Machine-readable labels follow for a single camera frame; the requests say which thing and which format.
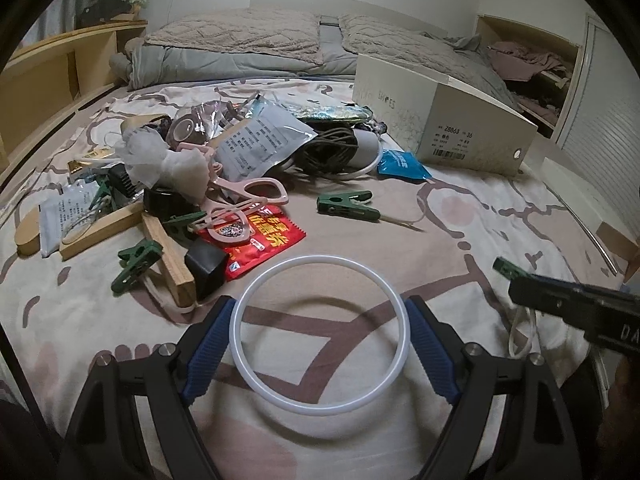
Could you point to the brown tape roll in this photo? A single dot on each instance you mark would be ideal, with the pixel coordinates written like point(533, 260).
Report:
point(182, 132)

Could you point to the grey duvet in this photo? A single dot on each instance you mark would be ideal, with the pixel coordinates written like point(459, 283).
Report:
point(200, 67)

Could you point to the black round case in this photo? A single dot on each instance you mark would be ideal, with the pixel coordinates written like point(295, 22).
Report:
point(162, 200)

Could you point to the brown cardboard box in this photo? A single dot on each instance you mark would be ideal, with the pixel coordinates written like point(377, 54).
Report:
point(620, 247)

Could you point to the pink plastic scissors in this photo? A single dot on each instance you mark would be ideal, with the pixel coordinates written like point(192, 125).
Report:
point(216, 187)

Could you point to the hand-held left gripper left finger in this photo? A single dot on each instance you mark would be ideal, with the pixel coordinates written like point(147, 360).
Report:
point(212, 345)

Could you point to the white shoe box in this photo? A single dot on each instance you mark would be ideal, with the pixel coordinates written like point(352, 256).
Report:
point(475, 130)

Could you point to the white cylinder device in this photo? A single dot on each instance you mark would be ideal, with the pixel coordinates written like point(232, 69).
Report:
point(367, 147)

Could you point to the printed blanket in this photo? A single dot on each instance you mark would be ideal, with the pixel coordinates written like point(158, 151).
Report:
point(475, 240)

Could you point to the pile of pink clothes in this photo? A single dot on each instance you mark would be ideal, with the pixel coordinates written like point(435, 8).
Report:
point(525, 57)

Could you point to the blue packet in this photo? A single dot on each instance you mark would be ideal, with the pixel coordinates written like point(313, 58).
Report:
point(402, 165)

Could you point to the white box lid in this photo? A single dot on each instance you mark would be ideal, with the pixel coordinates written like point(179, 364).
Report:
point(565, 180)

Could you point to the small black box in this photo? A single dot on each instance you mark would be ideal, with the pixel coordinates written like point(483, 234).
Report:
point(205, 270)

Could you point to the beige quilted pillow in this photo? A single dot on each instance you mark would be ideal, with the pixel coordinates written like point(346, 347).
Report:
point(400, 35)
point(235, 35)

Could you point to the rounded wooden piece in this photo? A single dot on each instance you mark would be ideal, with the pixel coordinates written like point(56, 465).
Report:
point(27, 235)

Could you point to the green clothespin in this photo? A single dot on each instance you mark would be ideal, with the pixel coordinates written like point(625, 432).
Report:
point(182, 225)
point(140, 265)
point(345, 205)
point(505, 266)
point(100, 190)

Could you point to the black power adapter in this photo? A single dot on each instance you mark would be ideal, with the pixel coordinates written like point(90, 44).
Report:
point(120, 180)

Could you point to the grey printed packet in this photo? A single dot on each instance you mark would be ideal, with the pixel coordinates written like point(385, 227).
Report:
point(57, 215)

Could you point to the white crumpled mesh tissue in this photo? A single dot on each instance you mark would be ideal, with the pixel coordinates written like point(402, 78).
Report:
point(145, 152)

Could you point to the white louvred door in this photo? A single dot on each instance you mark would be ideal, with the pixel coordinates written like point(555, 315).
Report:
point(600, 110)

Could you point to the green patterned pouch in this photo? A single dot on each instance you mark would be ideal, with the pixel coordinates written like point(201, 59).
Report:
point(330, 112)

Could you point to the red foil packet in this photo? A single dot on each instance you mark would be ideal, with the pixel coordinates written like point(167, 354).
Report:
point(272, 240)

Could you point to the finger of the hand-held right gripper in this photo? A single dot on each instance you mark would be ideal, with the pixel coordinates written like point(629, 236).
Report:
point(545, 297)

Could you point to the silver labelled foil packet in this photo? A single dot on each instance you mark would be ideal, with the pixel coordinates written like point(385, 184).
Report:
point(260, 140)

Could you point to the gold foil packet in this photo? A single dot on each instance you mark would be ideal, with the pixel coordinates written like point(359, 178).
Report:
point(97, 156)

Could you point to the wooden bedside shelf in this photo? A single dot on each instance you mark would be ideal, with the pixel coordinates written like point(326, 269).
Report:
point(50, 75)

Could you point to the wooden closet shelf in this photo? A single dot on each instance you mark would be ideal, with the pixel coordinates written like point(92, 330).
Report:
point(530, 27)

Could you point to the dark bag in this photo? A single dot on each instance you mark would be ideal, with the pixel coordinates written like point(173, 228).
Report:
point(107, 7)

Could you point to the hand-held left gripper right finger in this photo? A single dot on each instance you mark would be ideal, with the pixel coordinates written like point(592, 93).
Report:
point(430, 350)

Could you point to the light wooden board piece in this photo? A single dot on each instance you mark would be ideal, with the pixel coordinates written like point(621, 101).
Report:
point(100, 230)

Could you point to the clear plastic bag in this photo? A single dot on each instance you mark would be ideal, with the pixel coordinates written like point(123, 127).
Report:
point(215, 115)

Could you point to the grey curtain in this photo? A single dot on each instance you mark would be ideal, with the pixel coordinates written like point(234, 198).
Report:
point(50, 25)

